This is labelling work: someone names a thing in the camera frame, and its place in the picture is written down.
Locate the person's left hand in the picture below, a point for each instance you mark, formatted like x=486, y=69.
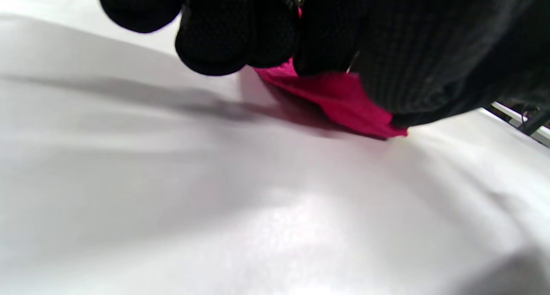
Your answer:
x=408, y=37

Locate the pink sock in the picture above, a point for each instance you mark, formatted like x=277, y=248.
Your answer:
x=343, y=101

